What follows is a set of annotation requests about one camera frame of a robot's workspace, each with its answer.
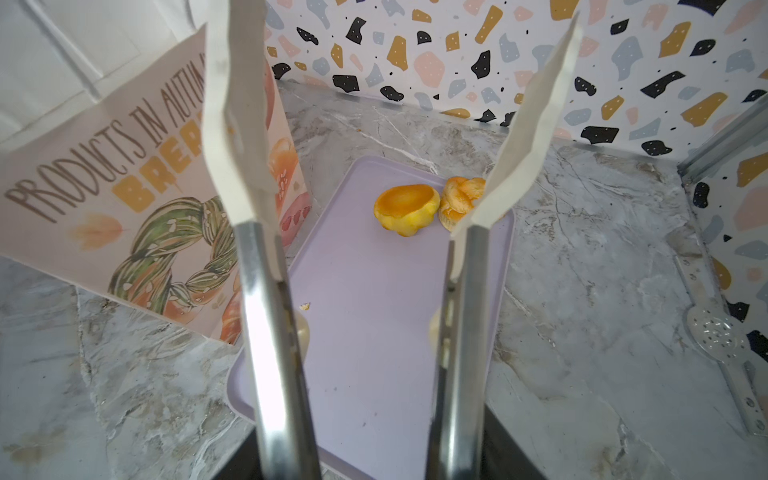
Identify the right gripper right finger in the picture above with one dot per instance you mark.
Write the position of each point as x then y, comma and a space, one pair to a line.
502, 457

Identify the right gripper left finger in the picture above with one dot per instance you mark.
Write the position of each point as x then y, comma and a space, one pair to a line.
244, 463

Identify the knotted brown bun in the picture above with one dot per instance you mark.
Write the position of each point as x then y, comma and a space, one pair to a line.
458, 198

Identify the round yellow tart bread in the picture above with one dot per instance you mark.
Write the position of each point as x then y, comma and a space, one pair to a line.
407, 209

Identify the steel tongs white tips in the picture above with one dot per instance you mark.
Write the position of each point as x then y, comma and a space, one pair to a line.
234, 141

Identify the printed paper bread bag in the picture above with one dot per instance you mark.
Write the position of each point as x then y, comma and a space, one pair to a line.
119, 201

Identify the lilac plastic tray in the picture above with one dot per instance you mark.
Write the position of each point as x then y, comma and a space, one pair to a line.
364, 301

